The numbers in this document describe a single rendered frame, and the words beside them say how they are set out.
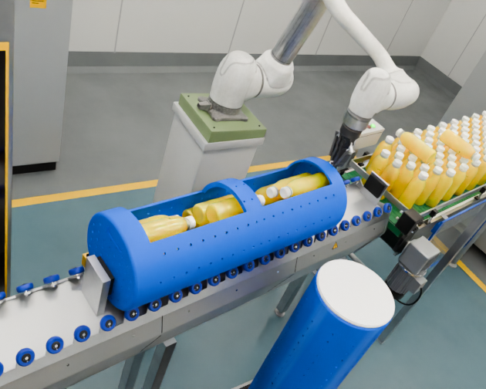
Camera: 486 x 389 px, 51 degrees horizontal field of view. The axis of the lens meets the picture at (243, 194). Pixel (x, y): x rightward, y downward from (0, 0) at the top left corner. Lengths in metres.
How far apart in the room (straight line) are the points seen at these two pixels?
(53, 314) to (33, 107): 1.71
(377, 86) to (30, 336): 1.26
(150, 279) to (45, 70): 1.80
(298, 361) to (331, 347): 0.17
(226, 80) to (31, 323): 1.22
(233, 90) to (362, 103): 0.65
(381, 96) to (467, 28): 5.17
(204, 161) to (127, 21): 2.43
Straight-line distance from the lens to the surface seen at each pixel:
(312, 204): 1.73
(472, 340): 3.59
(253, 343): 2.78
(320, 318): 1.71
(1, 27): 1.27
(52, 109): 3.09
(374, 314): 1.73
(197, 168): 2.26
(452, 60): 6.94
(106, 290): 1.46
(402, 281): 2.52
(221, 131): 2.15
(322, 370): 1.86
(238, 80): 2.16
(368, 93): 1.73
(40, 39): 2.86
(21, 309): 1.56
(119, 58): 4.60
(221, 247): 1.48
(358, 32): 1.88
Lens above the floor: 2.20
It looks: 38 degrees down
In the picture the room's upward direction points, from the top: 22 degrees clockwise
